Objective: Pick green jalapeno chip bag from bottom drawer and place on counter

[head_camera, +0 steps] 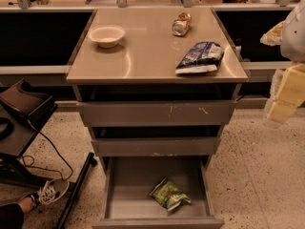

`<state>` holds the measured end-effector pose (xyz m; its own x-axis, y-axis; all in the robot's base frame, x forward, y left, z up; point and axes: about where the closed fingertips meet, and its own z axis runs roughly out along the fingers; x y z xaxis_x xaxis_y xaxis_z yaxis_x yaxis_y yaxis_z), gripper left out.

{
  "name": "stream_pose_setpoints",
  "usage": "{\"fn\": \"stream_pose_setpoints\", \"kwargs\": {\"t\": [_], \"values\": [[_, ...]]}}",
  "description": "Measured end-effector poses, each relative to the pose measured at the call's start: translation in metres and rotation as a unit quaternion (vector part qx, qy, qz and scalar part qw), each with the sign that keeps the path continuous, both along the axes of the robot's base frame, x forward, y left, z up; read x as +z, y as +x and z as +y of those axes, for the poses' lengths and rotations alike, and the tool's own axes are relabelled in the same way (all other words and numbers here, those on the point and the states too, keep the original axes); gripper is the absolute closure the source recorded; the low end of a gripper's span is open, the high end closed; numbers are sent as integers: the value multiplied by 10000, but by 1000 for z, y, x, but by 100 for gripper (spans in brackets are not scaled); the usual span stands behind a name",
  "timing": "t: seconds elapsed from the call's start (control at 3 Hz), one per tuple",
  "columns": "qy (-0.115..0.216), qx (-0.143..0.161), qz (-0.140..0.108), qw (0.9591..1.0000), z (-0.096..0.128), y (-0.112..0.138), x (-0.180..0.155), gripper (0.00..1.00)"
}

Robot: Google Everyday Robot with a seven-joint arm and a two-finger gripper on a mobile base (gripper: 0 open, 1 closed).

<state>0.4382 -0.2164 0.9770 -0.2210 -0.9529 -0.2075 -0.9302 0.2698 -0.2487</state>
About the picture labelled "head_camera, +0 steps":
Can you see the green jalapeno chip bag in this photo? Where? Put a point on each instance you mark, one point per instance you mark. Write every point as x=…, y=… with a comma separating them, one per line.
x=168, y=195

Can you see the black floor bar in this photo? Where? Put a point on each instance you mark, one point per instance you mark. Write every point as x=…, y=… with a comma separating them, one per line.
x=74, y=191

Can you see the person's leg in black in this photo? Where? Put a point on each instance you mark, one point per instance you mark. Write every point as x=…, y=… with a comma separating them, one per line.
x=12, y=215

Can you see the top drawer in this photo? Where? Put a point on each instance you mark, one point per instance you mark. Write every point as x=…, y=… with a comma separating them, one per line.
x=155, y=113

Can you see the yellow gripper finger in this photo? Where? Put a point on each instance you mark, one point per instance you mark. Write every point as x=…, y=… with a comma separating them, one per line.
x=280, y=112

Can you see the white bowl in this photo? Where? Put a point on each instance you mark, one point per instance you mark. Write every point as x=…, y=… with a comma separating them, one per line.
x=106, y=36

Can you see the crushed metal can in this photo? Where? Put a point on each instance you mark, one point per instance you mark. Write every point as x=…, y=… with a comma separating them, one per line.
x=182, y=24

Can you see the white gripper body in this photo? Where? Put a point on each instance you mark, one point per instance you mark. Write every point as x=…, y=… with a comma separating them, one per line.
x=294, y=37

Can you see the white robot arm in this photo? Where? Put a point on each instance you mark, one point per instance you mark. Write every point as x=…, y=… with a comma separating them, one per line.
x=290, y=36

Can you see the grey drawer cabinet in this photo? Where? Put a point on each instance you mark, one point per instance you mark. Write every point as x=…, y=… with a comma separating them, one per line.
x=142, y=66

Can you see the open bottom drawer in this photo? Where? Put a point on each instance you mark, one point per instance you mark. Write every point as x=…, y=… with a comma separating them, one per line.
x=127, y=203

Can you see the blue chip bag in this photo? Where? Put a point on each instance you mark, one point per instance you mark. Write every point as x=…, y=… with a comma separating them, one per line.
x=203, y=57

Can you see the middle drawer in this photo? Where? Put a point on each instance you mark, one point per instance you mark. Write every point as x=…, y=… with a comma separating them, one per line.
x=156, y=141

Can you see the grey sneaker with laces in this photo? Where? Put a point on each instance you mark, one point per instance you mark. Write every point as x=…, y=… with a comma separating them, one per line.
x=52, y=191

